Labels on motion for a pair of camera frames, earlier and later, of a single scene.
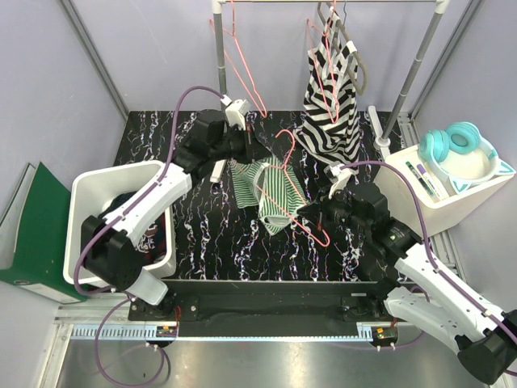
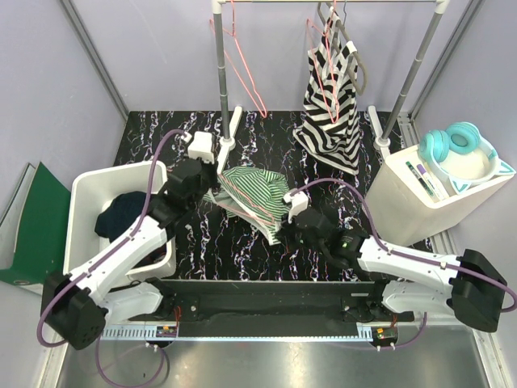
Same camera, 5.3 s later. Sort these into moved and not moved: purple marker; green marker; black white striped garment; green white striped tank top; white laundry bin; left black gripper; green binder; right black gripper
Moved: green white striped tank top; left black gripper; right black gripper
Not moved: black white striped garment; green binder; purple marker; green marker; white laundry bin
